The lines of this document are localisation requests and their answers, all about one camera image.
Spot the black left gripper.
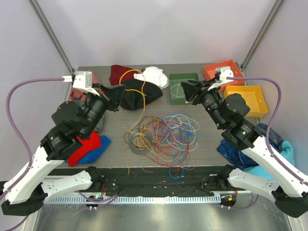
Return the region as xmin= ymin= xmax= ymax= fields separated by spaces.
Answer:
xmin=83 ymin=83 xmax=128 ymax=138

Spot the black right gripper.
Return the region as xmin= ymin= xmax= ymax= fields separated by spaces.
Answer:
xmin=180 ymin=77 xmax=226 ymax=128

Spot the white cable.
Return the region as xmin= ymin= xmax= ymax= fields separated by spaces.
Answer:
xmin=170 ymin=81 xmax=187 ymax=100
xmin=163 ymin=113 xmax=200 ymax=152

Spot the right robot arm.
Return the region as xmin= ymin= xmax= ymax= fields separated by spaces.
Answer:
xmin=181 ymin=80 xmax=308 ymax=218

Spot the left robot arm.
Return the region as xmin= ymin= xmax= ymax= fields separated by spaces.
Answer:
xmin=0 ymin=84 xmax=125 ymax=216

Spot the green plastic bin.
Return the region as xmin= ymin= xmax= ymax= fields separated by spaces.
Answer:
xmin=169 ymin=73 xmax=199 ymax=105

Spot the black cloth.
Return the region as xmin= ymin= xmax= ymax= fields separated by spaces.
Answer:
xmin=120 ymin=79 xmax=163 ymax=111

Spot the dark red cloth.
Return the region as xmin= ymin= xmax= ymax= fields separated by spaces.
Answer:
xmin=109 ymin=65 xmax=139 ymax=86

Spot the grey cloth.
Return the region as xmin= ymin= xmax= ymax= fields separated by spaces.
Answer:
xmin=72 ymin=100 xmax=106 ymax=133

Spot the white cloth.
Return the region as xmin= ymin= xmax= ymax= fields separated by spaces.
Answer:
xmin=134 ymin=66 xmax=169 ymax=89

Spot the pink cloth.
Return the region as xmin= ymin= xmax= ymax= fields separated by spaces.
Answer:
xmin=69 ymin=74 xmax=100 ymax=102

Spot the orange plastic bin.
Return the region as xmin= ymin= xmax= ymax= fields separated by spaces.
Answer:
xmin=203 ymin=60 xmax=245 ymax=92

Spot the bright red cloth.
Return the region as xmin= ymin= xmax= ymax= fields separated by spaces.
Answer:
xmin=67 ymin=131 xmax=101 ymax=167

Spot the yellow plastic bin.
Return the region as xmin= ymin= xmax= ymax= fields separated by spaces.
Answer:
xmin=223 ymin=85 xmax=268 ymax=118

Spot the royal blue cloth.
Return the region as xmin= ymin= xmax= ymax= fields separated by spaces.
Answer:
xmin=77 ymin=135 xmax=111 ymax=165

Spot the blue plaid shirt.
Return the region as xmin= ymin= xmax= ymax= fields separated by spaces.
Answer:
xmin=217 ymin=139 xmax=258 ymax=170

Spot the grey-blue cloth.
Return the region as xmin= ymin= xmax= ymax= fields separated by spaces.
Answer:
xmin=257 ymin=123 xmax=283 ymax=153

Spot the turquoise cloth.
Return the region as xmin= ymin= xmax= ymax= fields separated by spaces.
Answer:
xmin=243 ymin=141 xmax=295 ymax=180

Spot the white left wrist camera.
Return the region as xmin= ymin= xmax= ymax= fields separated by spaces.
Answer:
xmin=62 ymin=71 xmax=100 ymax=96

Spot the blue cable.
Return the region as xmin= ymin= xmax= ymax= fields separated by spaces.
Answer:
xmin=158 ymin=111 xmax=201 ymax=179

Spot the grey coiled cable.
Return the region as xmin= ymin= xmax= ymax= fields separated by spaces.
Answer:
xmin=128 ymin=132 xmax=153 ymax=156

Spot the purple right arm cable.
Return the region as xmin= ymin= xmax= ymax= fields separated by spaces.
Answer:
xmin=226 ymin=77 xmax=308 ymax=186

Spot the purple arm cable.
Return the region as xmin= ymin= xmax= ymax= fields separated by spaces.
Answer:
xmin=0 ymin=77 xmax=73 ymax=231
xmin=226 ymin=77 xmax=308 ymax=186

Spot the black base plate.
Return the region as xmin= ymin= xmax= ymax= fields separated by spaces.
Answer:
xmin=96 ymin=165 xmax=235 ymax=197

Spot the left aluminium frame post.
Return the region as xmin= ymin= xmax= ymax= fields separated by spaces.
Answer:
xmin=28 ymin=0 xmax=74 ymax=73

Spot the aluminium frame post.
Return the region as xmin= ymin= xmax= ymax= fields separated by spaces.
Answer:
xmin=28 ymin=0 xmax=74 ymax=73
xmin=240 ymin=0 xmax=286 ymax=71

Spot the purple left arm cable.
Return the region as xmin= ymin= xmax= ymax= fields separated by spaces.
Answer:
xmin=0 ymin=77 xmax=73 ymax=231

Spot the white slotted cable duct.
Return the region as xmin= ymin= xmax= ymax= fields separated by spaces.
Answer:
xmin=46 ymin=194 xmax=221 ymax=205

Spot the right aluminium frame post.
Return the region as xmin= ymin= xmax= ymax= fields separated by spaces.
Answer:
xmin=240 ymin=0 xmax=286 ymax=71

